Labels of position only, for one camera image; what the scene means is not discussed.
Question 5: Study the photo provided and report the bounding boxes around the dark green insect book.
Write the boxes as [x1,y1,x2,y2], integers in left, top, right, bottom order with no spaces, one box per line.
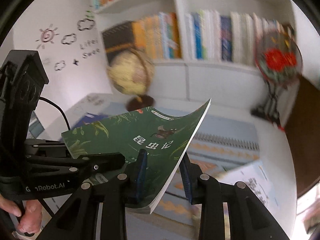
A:
[61,100,211,213]

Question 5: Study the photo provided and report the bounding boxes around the blue fairy tales book 02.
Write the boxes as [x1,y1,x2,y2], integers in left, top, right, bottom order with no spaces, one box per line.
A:
[72,113,108,129]

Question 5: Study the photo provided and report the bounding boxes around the row of black books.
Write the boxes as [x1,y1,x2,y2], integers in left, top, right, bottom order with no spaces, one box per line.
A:
[102,21,135,64]

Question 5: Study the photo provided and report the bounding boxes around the row of orange books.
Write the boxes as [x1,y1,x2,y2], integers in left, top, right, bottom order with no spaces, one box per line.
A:
[130,12,182,60]

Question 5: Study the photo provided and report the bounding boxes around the row of white blue books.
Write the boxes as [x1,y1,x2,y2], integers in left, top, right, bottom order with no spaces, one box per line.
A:
[184,9,295,66]

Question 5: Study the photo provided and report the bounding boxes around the person's left hand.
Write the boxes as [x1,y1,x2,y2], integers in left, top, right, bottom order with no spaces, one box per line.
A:
[1,196,42,234]

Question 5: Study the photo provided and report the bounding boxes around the patterned blue table mat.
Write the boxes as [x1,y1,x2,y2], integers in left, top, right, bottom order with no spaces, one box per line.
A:
[49,102,261,240]

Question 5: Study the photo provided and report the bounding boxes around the antique yellow globe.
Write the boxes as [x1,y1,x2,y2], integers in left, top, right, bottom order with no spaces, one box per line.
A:
[107,48,155,112]

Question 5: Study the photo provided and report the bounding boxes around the white bookshelf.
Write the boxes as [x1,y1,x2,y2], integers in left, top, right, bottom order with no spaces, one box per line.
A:
[91,0,296,110]

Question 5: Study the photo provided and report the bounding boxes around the red flower round fan ornament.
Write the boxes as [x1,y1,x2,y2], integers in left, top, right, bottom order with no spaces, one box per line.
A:
[251,31,303,130]

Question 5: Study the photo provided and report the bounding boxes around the black cable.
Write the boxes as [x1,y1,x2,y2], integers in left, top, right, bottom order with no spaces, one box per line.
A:
[38,96,72,132]

